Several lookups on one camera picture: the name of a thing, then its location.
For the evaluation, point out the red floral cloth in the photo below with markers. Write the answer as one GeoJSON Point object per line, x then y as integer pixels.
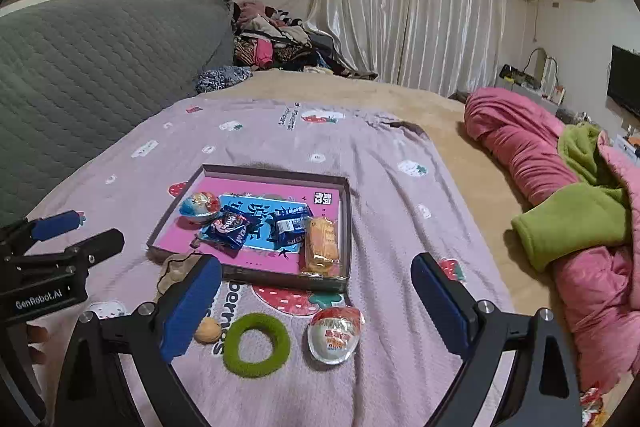
{"type": "Point", "coordinates": [594, 407]}

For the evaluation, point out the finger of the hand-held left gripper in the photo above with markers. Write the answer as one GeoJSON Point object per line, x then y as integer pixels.
{"type": "Point", "coordinates": [55, 226]}
{"type": "Point", "coordinates": [95, 244]}

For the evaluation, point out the black television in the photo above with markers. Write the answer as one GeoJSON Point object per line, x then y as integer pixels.
{"type": "Point", "coordinates": [625, 82]}

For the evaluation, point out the green fleece blanket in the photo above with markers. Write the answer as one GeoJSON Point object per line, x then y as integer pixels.
{"type": "Point", "coordinates": [570, 222]}

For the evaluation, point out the blue foil surprise egg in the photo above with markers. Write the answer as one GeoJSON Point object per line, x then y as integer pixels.
{"type": "Point", "coordinates": [200, 207]}

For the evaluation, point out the white shiny curtain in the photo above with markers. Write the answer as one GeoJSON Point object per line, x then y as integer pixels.
{"type": "Point", "coordinates": [400, 7]}

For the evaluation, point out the pile of clothes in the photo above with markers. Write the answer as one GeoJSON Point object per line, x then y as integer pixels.
{"type": "Point", "coordinates": [280, 42]}

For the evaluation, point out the dark blue cookie packet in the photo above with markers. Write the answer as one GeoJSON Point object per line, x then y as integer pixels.
{"type": "Point", "coordinates": [227, 227]}

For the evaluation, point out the beige plush toy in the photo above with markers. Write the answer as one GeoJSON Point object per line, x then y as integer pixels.
{"type": "Point", "coordinates": [175, 269]}

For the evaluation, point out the pink quilt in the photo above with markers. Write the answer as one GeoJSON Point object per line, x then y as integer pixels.
{"type": "Point", "coordinates": [520, 142]}

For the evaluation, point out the yellow cake packet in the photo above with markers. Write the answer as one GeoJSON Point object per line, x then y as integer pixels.
{"type": "Point", "coordinates": [320, 247]}

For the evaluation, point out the blue patterned cloth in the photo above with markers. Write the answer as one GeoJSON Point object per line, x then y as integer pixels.
{"type": "Point", "coordinates": [222, 78]}

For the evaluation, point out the walnut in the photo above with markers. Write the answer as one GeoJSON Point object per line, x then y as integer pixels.
{"type": "Point", "coordinates": [207, 331]}

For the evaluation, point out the shallow cardboard box pink inside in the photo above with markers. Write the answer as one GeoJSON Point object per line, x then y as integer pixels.
{"type": "Point", "coordinates": [210, 187]}

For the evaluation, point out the black patterned bag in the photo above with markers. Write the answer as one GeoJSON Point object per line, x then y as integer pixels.
{"type": "Point", "coordinates": [515, 77]}

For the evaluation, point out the person's left hand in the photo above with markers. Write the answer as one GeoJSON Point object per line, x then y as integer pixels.
{"type": "Point", "coordinates": [37, 342]}

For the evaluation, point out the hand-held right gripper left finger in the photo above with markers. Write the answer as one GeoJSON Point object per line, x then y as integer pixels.
{"type": "Point", "coordinates": [192, 307]}

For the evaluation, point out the grey quilted headboard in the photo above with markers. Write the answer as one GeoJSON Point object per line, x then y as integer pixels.
{"type": "Point", "coordinates": [100, 67]}

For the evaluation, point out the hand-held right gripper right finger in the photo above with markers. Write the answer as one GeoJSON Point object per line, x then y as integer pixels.
{"type": "Point", "coordinates": [440, 302]}

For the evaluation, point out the small blue biscuit packet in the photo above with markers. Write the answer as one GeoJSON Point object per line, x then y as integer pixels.
{"type": "Point", "coordinates": [290, 227]}

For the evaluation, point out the red white surprise egg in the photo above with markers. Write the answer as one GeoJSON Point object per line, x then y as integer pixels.
{"type": "Point", "coordinates": [330, 337]}

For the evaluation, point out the pink printed bedsheet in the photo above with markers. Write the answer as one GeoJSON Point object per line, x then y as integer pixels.
{"type": "Point", "coordinates": [400, 217]}

